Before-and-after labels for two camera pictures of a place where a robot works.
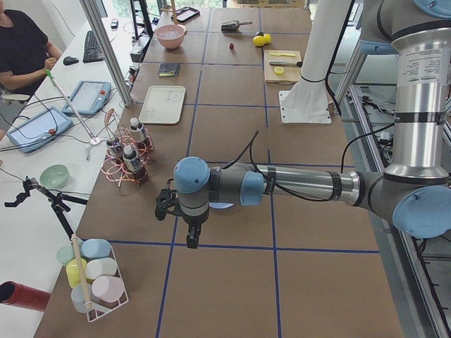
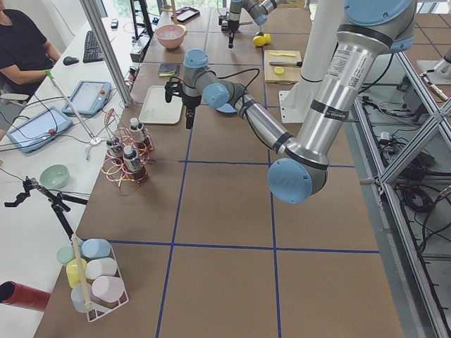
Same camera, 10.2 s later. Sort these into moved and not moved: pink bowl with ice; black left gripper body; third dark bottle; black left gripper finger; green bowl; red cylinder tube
Moved: black left gripper finger; black left gripper body
Not moved: green bowl; red cylinder tube; pink bowl with ice; third dark bottle
